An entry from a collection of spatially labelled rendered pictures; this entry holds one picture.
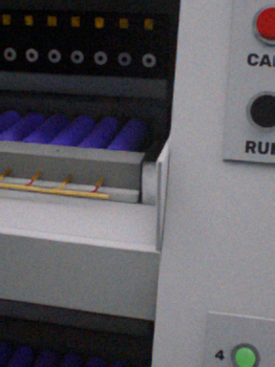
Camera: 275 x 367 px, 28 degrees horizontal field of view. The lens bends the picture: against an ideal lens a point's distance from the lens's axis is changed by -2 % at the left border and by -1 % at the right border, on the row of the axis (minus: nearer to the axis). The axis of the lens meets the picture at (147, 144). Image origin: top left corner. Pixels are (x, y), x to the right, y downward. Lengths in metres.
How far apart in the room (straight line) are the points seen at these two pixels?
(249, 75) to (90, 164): 0.12
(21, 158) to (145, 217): 0.09
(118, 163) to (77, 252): 0.06
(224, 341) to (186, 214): 0.07
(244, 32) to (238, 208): 0.09
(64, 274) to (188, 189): 0.08
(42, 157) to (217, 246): 0.13
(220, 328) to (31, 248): 0.11
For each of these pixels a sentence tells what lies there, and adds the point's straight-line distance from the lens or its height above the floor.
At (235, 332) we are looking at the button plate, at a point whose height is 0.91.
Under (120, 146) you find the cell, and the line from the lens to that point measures 0.36.
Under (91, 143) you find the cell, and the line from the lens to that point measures 0.37.
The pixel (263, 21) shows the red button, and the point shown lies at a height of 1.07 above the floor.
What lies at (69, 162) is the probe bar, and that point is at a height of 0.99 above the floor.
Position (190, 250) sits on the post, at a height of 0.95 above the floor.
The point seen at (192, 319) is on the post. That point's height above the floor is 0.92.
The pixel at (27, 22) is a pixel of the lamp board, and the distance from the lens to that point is 0.48.
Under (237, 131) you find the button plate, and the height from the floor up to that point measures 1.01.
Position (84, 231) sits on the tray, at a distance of 0.30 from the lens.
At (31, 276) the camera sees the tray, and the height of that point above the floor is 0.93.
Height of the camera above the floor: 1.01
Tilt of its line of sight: 1 degrees down
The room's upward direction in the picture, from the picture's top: 4 degrees clockwise
